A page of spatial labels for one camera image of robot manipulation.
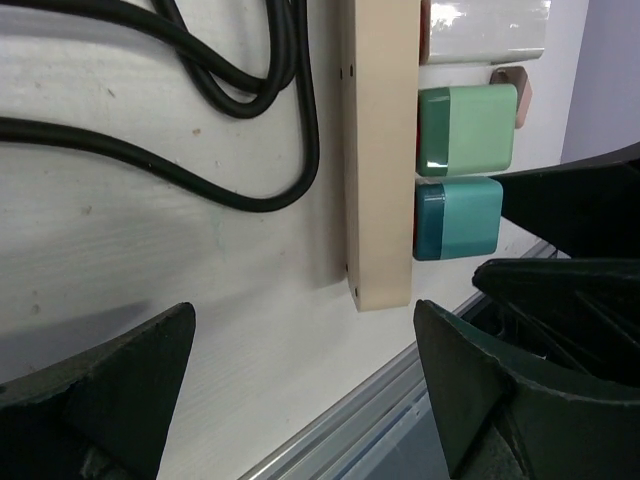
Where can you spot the green plug adapter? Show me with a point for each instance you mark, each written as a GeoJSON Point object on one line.
{"type": "Point", "coordinates": [463, 130]}

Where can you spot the beige power strip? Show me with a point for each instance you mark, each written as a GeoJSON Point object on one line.
{"type": "Point", "coordinates": [379, 83]}

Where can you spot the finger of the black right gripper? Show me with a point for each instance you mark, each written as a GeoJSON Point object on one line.
{"type": "Point", "coordinates": [585, 310]}
{"type": "Point", "coordinates": [587, 208]}

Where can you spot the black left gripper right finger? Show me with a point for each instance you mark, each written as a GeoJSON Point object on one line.
{"type": "Point", "coordinates": [502, 411]}

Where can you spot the white charger near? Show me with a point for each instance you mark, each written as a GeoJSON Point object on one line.
{"type": "Point", "coordinates": [477, 31]}

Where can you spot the teal plug adapter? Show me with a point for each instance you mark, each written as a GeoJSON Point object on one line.
{"type": "Point", "coordinates": [457, 217]}

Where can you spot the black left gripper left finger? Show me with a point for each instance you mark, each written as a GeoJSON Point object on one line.
{"type": "Point", "coordinates": [104, 413]}

